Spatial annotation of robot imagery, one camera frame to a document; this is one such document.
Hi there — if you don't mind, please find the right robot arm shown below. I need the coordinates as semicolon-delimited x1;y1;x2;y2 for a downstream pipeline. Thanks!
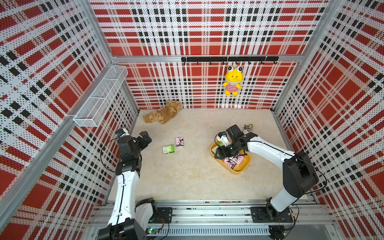
212;125;319;222

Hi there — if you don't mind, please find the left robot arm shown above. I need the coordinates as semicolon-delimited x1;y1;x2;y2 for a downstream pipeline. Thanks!
97;129;157;240

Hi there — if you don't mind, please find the pink tissue pack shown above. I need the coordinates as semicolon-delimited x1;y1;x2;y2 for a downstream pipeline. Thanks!
223;158;237;170
232;155;245;165
175;137;185;148

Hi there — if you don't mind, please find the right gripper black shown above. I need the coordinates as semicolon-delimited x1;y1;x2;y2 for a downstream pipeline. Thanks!
214;140;243;159

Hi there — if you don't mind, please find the yellow frog plush toy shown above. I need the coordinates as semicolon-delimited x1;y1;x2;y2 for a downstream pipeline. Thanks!
223;66;244;97

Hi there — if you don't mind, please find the black hook rail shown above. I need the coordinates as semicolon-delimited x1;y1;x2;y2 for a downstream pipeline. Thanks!
181;56;279;64

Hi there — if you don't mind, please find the small keychain toy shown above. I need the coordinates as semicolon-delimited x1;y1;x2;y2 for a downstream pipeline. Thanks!
243;124;254;134

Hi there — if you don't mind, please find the green circuit board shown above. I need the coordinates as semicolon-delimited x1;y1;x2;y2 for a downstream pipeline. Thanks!
144;228;161;236

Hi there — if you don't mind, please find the yellow plastic storage box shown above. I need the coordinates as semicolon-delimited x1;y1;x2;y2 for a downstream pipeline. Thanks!
210;143;252;175

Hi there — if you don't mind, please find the brown teddy bear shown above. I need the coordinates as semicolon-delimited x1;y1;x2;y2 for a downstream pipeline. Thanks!
143;101;183;125

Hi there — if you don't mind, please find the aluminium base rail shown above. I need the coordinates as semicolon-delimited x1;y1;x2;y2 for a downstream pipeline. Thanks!
86;199;337;240

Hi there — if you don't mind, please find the green tissue pack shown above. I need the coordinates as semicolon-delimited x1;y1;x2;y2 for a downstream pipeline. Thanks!
162;145;175;155

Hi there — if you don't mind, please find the white wire mesh shelf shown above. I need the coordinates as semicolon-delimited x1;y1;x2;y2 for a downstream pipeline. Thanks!
74;65;128;128

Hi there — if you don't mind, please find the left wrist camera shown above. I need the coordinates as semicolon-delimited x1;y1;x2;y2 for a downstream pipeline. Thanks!
116;128;130;138

